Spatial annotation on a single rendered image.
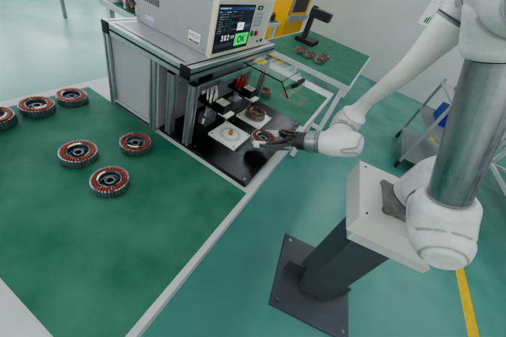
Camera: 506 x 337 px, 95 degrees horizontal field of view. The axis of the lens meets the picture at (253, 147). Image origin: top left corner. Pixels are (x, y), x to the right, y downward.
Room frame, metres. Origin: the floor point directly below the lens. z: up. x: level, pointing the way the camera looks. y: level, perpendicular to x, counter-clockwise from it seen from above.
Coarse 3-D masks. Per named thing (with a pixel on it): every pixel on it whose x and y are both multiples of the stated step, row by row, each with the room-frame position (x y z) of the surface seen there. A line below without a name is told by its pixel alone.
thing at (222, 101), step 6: (204, 102) 0.90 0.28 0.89; (216, 102) 0.88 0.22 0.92; (222, 102) 0.90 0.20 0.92; (228, 102) 0.92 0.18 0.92; (210, 108) 0.95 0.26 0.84; (216, 108) 0.88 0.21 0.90; (222, 108) 0.87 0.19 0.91; (228, 108) 0.90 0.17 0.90; (222, 114) 0.87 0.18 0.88; (228, 114) 0.89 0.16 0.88
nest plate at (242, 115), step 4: (240, 112) 1.10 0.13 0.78; (244, 112) 1.12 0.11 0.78; (236, 116) 1.07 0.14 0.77; (240, 116) 1.07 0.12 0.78; (244, 116) 1.08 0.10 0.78; (244, 120) 1.05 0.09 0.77; (248, 120) 1.05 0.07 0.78; (252, 120) 1.07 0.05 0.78; (264, 120) 1.11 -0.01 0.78; (268, 120) 1.13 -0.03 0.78; (252, 124) 1.04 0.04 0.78; (256, 124) 1.05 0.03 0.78; (260, 124) 1.06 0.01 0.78; (264, 124) 1.08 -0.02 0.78; (256, 128) 1.03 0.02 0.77; (260, 128) 1.03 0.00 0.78
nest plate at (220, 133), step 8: (216, 128) 0.89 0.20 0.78; (224, 128) 0.91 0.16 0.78; (232, 128) 0.94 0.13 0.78; (216, 136) 0.83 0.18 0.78; (224, 136) 0.85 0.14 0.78; (232, 136) 0.87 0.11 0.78; (240, 136) 0.90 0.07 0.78; (248, 136) 0.92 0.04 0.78; (224, 144) 0.81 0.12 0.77; (232, 144) 0.82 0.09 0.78; (240, 144) 0.84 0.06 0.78
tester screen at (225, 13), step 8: (224, 8) 0.88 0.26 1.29; (232, 8) 0.93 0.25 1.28; (240, 8) 0.98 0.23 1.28; (248, 8) 1.04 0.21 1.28; (224, 16) 0.89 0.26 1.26; (232, 16) 0.94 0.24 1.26; (240, 16) 0.99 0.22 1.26; (248, 16) 1.06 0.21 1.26; (224, 24) 0.90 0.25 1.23; (232, 24) 0.95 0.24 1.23; (216, 32) 0.86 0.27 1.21; (224, 32) 0.91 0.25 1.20; (232, 32) 0.96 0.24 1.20; (240, 32) 1.02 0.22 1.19; (216, 40) 0.87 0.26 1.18; (232, 40) 0.97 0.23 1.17; (224, 48) 0.93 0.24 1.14
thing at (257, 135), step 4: (252, 132) 0.86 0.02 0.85; (256, 132) 0.87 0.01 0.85; (260, 132) 0.88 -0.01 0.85; (264, 132) 0.89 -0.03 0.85; (268, 132) 0.90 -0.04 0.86; (252, 136) 0.83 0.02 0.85; (256, 136) 0.84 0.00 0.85; (260, 136) 0.86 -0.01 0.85; (264, 136) 0.87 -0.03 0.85; (268, 136) 0.88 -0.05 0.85; (272, 136) 0.88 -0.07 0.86; (252, 140) 0.82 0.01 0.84; (256, 140) 0.82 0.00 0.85; (260, 140) 0.82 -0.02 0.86; (264, 140) 0.85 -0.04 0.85; (268, 140) 0.87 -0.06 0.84; (272, 140) 0.85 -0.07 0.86; (260, 148) 0.81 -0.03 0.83; (264, 148) 0.81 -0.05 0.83
